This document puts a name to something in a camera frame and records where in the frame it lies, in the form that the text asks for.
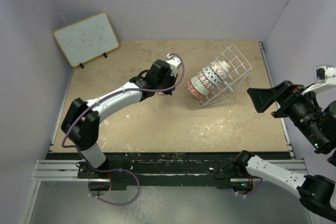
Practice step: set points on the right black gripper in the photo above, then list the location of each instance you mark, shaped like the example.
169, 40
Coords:
285, 92

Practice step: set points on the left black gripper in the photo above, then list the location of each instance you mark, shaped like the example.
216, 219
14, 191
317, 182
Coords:
172, 78

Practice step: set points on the black floral bowl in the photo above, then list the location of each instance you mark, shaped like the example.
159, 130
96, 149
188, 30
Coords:
194, 91

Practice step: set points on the white green-spoked bowl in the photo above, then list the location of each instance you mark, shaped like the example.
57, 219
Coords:
199, 86

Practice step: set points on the light blue patterned bowl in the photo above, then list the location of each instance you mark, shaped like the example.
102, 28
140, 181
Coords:
211, 75

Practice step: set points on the white black-spoked bowl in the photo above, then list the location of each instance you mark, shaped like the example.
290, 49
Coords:
221, 68

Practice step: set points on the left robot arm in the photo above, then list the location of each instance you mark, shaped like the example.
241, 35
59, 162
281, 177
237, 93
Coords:
83, 118

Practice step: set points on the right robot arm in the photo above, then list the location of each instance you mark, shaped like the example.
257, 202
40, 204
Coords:
315, 192

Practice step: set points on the white dry-erase board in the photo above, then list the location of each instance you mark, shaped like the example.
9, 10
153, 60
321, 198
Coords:
86, 39

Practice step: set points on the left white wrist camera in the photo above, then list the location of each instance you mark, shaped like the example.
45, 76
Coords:
174, 63

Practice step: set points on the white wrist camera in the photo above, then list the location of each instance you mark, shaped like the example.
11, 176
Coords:
174, 63
324, 79

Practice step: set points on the white wire dish rack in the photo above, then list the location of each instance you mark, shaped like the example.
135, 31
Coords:
239, 70

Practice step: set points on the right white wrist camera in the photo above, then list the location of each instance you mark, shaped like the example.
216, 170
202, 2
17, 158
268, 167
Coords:
324, 79

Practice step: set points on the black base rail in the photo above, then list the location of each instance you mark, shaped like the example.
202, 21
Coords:
213, 169

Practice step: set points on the aluminium extrusion rail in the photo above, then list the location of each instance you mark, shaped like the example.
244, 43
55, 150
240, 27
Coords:
56, 171

